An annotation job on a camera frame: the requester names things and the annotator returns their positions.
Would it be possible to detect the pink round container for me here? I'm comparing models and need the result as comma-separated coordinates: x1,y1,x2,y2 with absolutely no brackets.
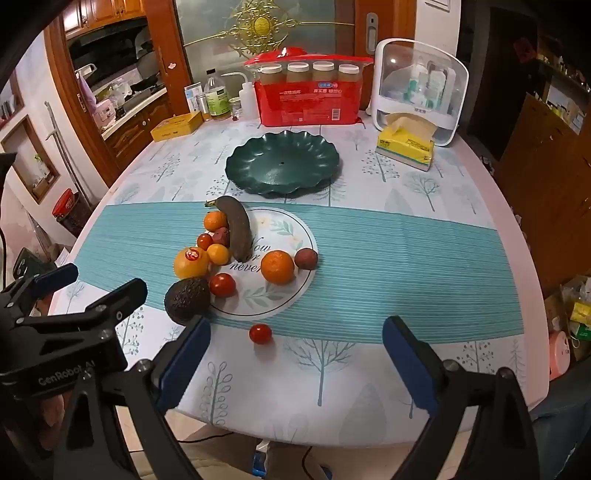
549,330,572,381

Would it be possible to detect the pink bag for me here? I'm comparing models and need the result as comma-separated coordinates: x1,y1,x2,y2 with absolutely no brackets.
92,99,116,128

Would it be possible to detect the person's left hand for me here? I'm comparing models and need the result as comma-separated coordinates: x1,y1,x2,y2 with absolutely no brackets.
39,399,70,446

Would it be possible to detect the yellow orange with red sticker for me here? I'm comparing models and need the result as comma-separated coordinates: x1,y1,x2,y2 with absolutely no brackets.
174,247,211,280

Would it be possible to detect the wooden upper kitchen cabinet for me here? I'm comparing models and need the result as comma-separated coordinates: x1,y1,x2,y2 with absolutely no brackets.
62,0,149,38

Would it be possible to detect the yellow tissue box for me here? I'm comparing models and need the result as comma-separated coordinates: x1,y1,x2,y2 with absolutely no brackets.
375,114,435,172

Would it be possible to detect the tree print tablecloth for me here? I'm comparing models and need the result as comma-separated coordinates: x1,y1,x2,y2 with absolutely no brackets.
48,117,552,446

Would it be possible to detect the small white card box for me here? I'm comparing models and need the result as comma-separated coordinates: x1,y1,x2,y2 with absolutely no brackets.
185,83,204,114

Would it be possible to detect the large deep orange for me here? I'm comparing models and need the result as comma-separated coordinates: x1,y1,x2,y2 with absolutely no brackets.
261,250,296,284

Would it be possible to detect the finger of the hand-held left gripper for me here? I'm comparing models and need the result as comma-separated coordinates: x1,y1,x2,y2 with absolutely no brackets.
9,278,148,331
0,263,79,324

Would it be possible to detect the red pack of jars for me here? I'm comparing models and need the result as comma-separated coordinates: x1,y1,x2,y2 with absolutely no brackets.
244,46,376,126

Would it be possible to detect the white storage box clear lid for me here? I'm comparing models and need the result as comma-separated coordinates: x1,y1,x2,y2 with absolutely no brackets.
370,39,469,147

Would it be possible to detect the white squeeze bottle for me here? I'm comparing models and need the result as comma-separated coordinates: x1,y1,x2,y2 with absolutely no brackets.
222,71,259,121

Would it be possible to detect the glass door gold ornament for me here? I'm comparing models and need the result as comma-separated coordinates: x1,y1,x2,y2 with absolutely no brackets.
175,0,356,121

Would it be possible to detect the teal striped table runner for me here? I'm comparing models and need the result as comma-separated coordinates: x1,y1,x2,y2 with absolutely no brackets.
69,202,532,344

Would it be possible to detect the metal pole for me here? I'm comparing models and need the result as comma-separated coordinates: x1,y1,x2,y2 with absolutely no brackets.
45,102,93,208

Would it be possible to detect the dark overripe banana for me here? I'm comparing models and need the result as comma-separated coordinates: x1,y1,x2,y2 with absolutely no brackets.
205,196,252,262

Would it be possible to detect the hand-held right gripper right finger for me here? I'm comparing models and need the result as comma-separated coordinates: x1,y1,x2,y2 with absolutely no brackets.
382,316,541,480

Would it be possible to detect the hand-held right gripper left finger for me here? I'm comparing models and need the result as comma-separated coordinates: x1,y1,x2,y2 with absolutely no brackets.
53,316,212,480

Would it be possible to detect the dark avocado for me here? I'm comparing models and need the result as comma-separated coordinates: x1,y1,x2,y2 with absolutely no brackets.
164,277,212,326

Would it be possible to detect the yellow tin box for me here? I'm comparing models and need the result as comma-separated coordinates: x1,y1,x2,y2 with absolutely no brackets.
150,111,204,142

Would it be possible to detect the dark green scalloped plate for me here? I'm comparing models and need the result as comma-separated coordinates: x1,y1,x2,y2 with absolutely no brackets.
225,130,341,199

